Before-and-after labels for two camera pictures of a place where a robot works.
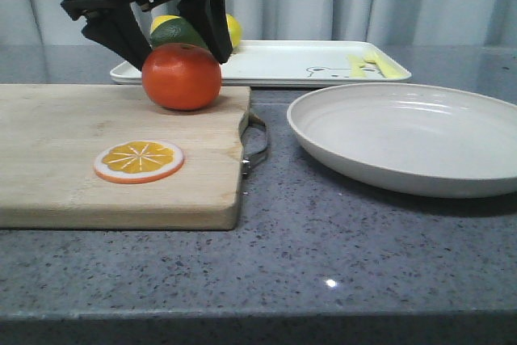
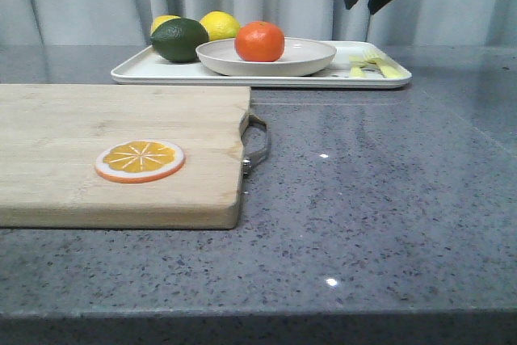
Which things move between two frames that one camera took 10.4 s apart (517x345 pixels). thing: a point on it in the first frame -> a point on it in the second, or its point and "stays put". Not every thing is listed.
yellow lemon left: [159, 19] stays put
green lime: [175, 31] stays put
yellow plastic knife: [355, 65] stays put
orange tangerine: [182, 76] -> [259, 41]
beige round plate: [413, 139] -> [300, 56]
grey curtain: [430, 2] stays put
